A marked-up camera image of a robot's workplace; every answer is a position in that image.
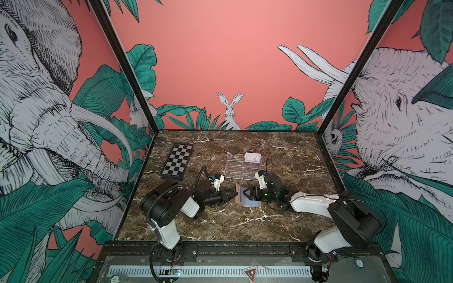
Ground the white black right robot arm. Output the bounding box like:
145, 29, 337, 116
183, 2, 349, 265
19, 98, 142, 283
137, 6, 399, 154
241, 187, 382, 262

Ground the black corner frame post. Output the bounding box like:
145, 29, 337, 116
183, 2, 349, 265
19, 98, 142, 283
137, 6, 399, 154
89, 0, 159, 135
317, 0, 404, 136

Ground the black front mounting rail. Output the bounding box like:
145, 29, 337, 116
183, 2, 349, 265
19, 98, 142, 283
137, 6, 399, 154
95, 241, 386, 269

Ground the black white checkered board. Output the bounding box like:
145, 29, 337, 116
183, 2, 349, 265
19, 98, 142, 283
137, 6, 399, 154
160, 143, 193, 181

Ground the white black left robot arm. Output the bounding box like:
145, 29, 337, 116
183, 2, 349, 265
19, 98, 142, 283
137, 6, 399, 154
140, 175, 238, 251

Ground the black corner frame post left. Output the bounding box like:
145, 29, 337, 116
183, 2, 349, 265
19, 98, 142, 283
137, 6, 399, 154
89, 0, 159, 135

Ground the black corner frame post right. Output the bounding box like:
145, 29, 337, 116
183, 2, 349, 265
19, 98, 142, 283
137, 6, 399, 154
317, 0, 404, 136

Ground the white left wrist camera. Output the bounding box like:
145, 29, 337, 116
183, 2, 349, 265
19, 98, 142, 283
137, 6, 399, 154
211, 175, 225, 192

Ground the clear acrylic organizer box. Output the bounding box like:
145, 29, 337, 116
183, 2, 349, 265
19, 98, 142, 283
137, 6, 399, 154
225, 153, 263, 180

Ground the white pink credit card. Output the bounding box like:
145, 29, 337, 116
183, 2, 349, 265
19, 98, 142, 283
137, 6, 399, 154
244, 152, 261, 163

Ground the red triangle warning sticker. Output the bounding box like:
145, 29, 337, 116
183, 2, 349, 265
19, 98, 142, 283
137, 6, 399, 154
243, 267, 257, 283

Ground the white perforated cable tray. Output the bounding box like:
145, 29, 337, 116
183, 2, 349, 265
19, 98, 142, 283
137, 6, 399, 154
106, 265, 311, 278

